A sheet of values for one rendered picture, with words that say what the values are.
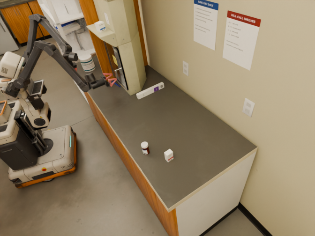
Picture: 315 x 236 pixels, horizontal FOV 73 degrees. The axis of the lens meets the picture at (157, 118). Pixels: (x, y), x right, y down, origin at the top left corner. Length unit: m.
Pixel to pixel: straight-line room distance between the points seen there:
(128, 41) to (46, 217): 1.91
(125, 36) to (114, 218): 1.67
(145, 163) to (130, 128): 0.35
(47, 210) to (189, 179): 1.75
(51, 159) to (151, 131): 1.40
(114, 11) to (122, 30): 0.14
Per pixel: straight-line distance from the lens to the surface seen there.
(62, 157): 2.60
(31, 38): 2.37
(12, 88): 2.07
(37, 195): 2.83
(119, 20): 1.66
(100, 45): 2.06
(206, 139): 1.50
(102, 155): 2.78
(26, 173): 2.73
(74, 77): 1.82
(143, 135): 1.56
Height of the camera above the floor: 2.08
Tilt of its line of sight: 43 degrees down
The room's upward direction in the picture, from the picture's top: 9 degrees counter-clockwise
